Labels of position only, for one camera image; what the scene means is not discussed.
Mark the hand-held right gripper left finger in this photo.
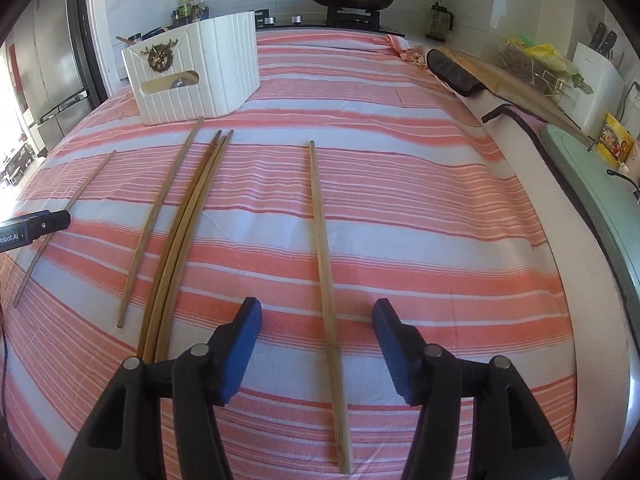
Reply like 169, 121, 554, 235
57, 296, 263, 480

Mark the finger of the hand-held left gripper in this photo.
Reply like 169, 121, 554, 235
0, 210, 72, 235

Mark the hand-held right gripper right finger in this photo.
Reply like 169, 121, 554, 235
371, 297, 576, 480

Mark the wooden chopstick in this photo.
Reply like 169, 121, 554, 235
12, 150, 117, 309
155, 130, 235, 361
137, 130, 222, 361
116, 117, 206, 329
147, 132, 228, 363
308, 140, 354, 475

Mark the white ribbed utensil container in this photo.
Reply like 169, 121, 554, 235
121, 10, 262, 127

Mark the dark wooden furniture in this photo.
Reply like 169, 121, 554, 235
0, 140, 36, 186

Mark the pink white striped tablecloth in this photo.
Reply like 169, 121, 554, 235
0, 27, 576, 480

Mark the red hanging cloth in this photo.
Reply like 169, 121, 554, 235
7, 42, 21, 91

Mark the grey refrigerator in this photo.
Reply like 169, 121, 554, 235
0, 0, 106, 156

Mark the green cutting board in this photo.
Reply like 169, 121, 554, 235
540, 124, 640, 306

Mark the black oblong pad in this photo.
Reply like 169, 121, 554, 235
427, 48, 487, 97

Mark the wooden cutting board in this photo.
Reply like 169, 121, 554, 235
440, 46, 593, 146

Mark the yellow printed box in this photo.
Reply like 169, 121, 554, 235
595, 112, 636, 168

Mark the black gas cooktop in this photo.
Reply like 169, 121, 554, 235
255, 5, 406, 37

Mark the yellow plastic bag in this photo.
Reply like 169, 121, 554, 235
505, 35, 576, 76

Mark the white knife block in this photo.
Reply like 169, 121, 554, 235
565, 41, 626, 133

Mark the wire basket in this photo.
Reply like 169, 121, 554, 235
497, 42, 573, 106

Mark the glass pitcher with black handle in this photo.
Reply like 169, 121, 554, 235
426, 1, 455, 43

